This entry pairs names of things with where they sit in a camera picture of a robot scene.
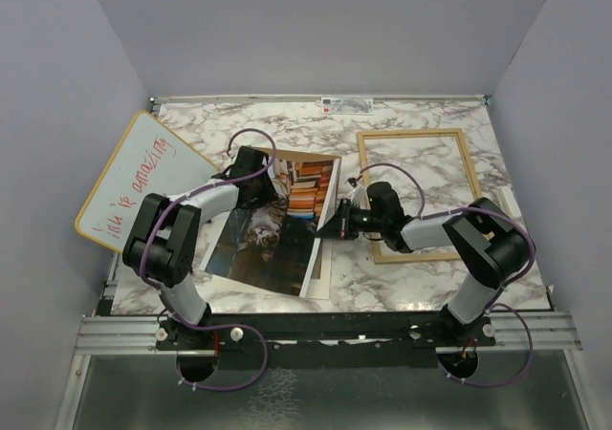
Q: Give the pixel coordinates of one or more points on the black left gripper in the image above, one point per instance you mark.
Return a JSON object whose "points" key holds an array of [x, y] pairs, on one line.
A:
{"points": [[269, 195]]}

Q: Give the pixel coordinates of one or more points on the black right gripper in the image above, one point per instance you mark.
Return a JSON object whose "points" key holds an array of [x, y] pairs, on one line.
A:
{"points": [[339, 225]]}

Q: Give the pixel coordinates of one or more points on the cat and books photo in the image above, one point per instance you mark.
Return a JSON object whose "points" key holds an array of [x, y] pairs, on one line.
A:
{"points": [[274, 248]]}

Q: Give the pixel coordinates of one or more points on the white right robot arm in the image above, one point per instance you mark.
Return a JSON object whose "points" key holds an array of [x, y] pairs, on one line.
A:
{"points": [[495, 249]]}

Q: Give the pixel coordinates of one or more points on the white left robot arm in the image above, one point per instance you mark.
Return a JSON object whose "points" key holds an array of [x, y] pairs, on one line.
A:
{"points": [[160, 247]]}

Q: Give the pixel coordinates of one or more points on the yellow-rimmed whiteboard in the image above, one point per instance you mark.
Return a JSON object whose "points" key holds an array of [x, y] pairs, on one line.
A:
{"points": [[150, 158]]}

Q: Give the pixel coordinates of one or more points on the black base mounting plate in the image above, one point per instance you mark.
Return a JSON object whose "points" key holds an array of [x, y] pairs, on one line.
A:
{"points": [[321, 340]]}

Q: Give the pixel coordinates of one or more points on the white sticker label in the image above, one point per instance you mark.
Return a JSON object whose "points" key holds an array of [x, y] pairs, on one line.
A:
{"points": [[346, 105]]}

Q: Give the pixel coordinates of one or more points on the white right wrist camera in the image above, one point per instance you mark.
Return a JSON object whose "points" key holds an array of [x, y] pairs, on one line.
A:
{"points": [[357, 195]]}

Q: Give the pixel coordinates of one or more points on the brown frame backing board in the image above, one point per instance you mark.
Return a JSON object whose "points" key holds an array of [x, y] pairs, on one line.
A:
{"points": [[330, 277]]}

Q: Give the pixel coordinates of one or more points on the aluminium back rail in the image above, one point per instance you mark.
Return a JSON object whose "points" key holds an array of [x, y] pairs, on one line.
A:
{"points": [[259, 98]]}

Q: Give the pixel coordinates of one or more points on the aluminium rail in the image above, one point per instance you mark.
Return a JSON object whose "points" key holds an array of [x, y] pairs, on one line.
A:
{"points": [[136, 335], [259, 98]]}

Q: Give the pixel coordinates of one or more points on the aluminium front rail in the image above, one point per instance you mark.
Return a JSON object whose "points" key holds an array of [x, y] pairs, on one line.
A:
{"points": [[136, 335]]}

